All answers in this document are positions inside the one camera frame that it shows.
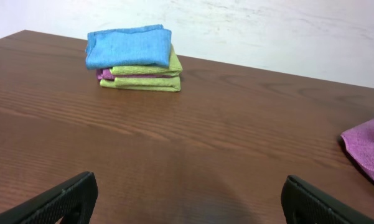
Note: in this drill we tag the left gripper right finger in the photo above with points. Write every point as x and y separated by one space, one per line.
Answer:
303 203

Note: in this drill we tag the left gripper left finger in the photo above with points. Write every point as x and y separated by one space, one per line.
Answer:
72 201

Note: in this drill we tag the purple microfibre cloth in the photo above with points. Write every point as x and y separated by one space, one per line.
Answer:
359 144

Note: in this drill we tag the purple folded cloth in stack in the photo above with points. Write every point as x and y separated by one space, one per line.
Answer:
106 74

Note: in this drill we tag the lower green folded cloth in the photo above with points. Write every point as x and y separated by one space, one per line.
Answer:
171 84

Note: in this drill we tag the green folded cloth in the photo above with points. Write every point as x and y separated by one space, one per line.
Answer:
171 84
173 69

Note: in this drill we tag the upper green folded cloth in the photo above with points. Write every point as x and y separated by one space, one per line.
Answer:
173 69

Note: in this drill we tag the blue folded cloth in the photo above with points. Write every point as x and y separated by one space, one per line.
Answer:
148 45

